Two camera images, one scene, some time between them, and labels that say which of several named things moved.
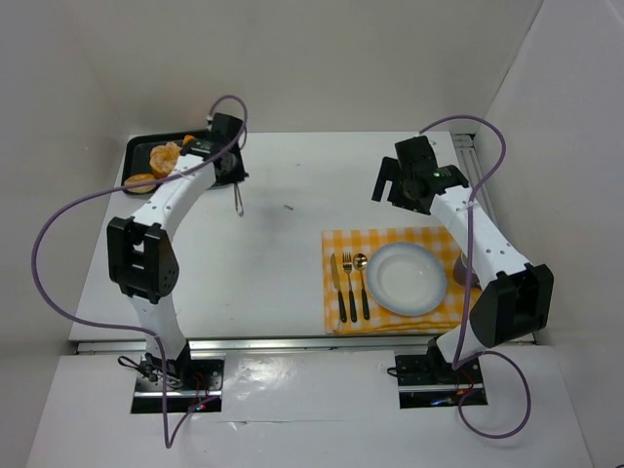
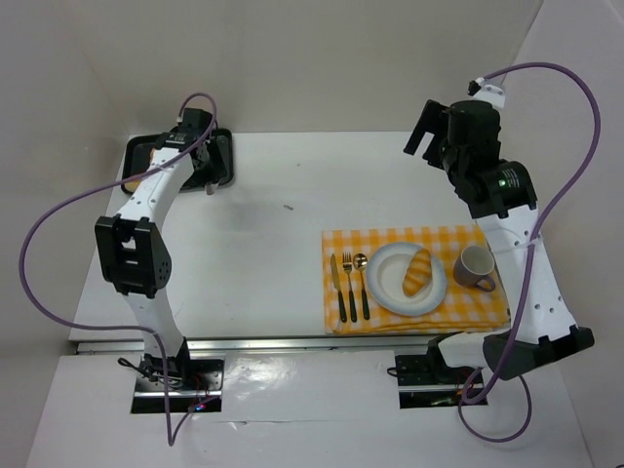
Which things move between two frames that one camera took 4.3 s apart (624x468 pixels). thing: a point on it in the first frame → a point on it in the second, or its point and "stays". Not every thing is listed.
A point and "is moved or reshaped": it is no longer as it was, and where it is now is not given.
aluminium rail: x=277 y=345 stays
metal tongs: x=236 y=205 is moved or reshaped
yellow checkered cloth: x=347 y=305 stays
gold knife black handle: x=336 y=284 stays
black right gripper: x=393 y=180 → x=434 y=129
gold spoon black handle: x=360 y=261 stays
